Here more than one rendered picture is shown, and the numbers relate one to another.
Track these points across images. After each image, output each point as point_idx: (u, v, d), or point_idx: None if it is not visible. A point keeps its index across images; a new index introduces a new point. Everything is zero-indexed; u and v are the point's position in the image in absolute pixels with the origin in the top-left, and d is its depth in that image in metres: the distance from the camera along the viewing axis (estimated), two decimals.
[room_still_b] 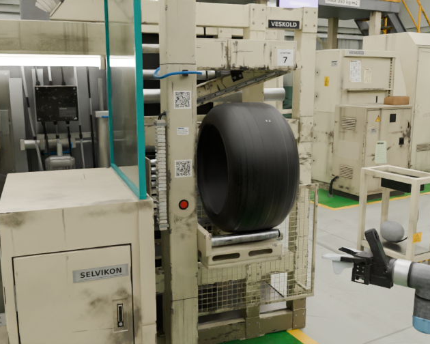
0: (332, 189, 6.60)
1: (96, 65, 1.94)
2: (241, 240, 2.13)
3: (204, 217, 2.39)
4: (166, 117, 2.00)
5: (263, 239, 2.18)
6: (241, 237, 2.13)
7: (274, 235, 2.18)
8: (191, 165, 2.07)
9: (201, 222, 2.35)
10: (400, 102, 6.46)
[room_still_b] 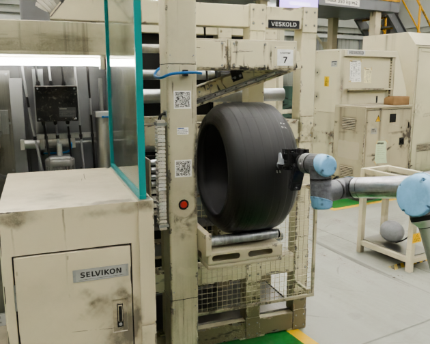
0: None
1: (96, 65, 1.94)
2: (240, 233, 2.14)
3: (206, 223, 2.36)
4: (166, 117, 2.00)
5: (264, 235, 2.17)
6: (239, 232, 2.15)
7: (271, 228, 2.20)
8: (191, 165, 2.07)
9: None
10: (400, 102, 6.46)
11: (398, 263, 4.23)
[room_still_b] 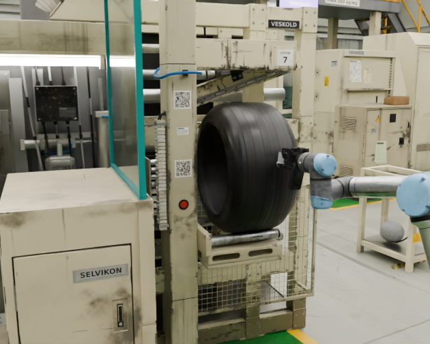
0: None
1: (96, 65, 1.94)
2: (239, 241, 2.16)
3: None
4: (166, 117, 2.00)
5: None
6: (240, 242, 2.15)
7: (271, 238, 2.20)
8: (191, 165, 2.07)
9: (201, 220, 2.36)
10: (400, 102, 6.46)
11: (398, 263, 4.23)
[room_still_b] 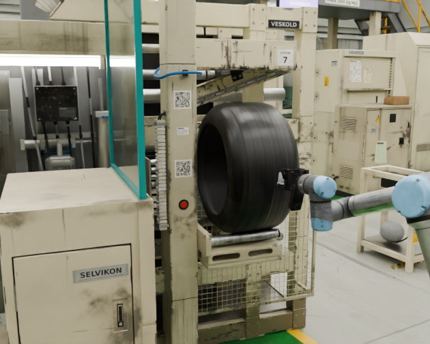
0: None
1: (96, 65, 1.94)
2: (241, 241, 2.13)
3: (205, 226, 2.38)
4: (166, 117, 2.00)
5: (262, 239, 2.19)
6: (241, 239, 2.13)
7: (274, 236, 2.18)
8: (191, 165, 2.07)
9: None
10: (400, 102, 6.46)
11: (398, 263, 4.23)
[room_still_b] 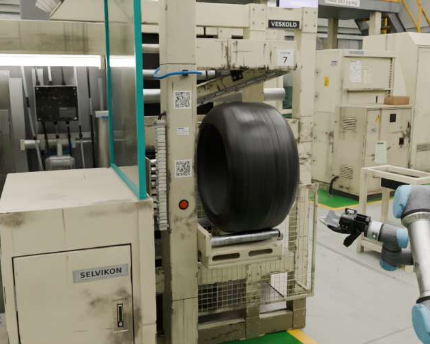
0: (332, 189, 6.60)
1: (96, 65, 1.94)
2: (241, 238, 2.13)
3: (204, 217, 2.39)
4: (166, 117, 2.00)
5: (263, 239, 2.18)
6: (241, 235, 2.13)
7: (274, 233, 2.18)
8: (191, 165, 2.07)
9: (201, 223, 2.35)
10: (400, 102, 6.46)
11: None
